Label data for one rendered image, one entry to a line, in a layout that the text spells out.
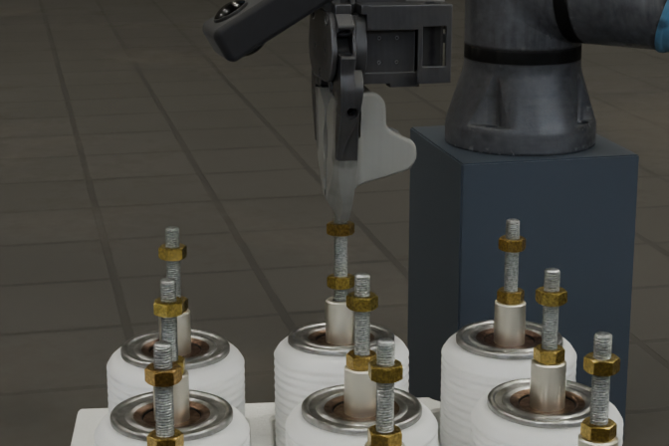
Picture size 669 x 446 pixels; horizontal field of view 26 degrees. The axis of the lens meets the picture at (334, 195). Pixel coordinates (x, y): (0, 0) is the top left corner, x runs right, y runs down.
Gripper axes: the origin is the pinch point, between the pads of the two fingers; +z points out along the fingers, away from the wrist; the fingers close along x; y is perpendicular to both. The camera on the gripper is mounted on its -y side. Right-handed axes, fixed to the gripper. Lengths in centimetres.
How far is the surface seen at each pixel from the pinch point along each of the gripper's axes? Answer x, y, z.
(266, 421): 4.7, -3.8, 17.6
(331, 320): 0.3, 0.0, 8.5
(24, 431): 50, -21, 35
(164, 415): -22.1, -14.1, 5.6
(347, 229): 0.4, 1.2, 2.1
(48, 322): 84, -17, 35
